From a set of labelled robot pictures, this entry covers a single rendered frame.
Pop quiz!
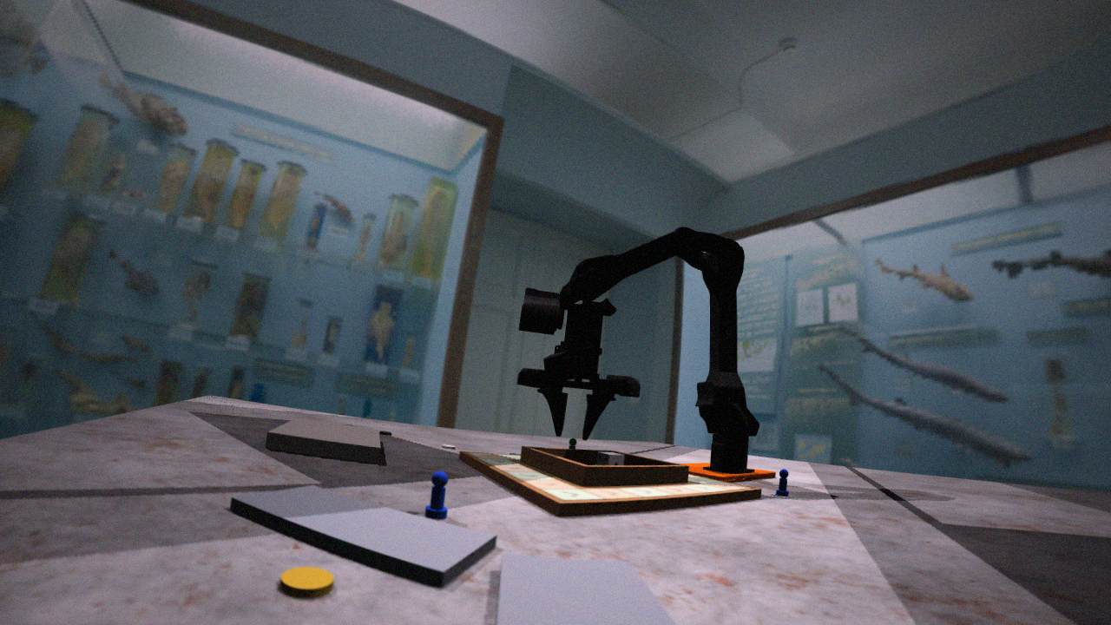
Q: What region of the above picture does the yellow flat disc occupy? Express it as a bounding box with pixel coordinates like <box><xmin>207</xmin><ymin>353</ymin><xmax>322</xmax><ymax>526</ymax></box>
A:
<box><xmin>280</xmin><ymin>567</ymin><xmax>333</xmax><ymax>598</ymax></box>

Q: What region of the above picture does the grey die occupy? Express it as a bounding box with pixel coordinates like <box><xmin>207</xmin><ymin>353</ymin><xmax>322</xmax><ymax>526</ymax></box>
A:
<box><xmin>595</xmin><ymin>451</ymin><xmax>625</xmax><ymax>466</ymax></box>

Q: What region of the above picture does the blue game pawn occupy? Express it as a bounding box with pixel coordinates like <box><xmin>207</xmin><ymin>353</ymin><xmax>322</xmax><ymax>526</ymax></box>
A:
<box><xmin>426</xmin><ymin>471</ymin><xmax>448</xmax><ymax>520</ymax></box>
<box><xmin>775</xmin><ymin>468</ymin><xmax>789</xmax><ymax>497</ymax></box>

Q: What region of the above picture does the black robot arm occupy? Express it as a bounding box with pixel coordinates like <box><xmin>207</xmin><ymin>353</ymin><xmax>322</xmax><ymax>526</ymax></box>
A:
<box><xmin>519</xmin><ymin>226</ymin><xmax>759</xmax><ymax>474</ymax></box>

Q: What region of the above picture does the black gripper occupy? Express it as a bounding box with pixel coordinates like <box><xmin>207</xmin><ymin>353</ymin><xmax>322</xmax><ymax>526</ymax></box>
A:
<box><xmin>516</xmin><ymin>336</ymin><xmax>641</xmax><ymax>440</ymax></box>

